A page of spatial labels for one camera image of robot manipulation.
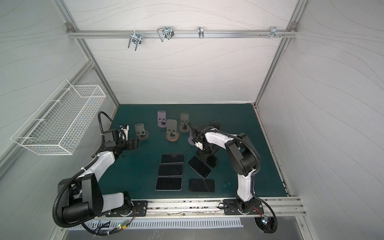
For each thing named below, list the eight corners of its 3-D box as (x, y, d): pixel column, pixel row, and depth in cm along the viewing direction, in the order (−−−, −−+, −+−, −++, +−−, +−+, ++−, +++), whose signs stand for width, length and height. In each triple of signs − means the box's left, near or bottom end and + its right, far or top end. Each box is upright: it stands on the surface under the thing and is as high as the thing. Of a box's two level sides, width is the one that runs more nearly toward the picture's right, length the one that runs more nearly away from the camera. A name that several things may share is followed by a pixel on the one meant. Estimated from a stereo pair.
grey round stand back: (180, 132, 108) (179, 122, 98) (181, 123, 113) (180, 112, 104) (189, 132, 108) (189, 122, 98) (189, 123, 113) (189, 112, 104)
